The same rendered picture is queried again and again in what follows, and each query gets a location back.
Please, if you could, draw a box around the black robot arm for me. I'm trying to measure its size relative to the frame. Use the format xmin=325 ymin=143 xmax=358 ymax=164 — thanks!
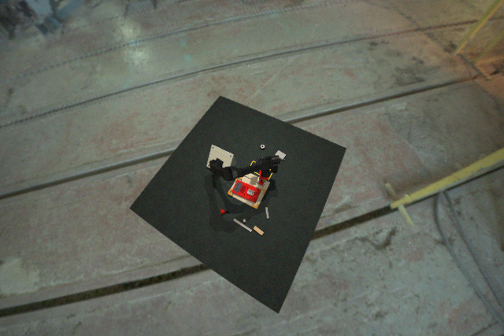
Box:
xmin=209 ymin=155 xmax=280 ymax=181

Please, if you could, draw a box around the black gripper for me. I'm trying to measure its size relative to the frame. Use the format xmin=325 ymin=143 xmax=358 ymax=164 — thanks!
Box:
xmin=252 ymin=162 xmax=278 ymax=173

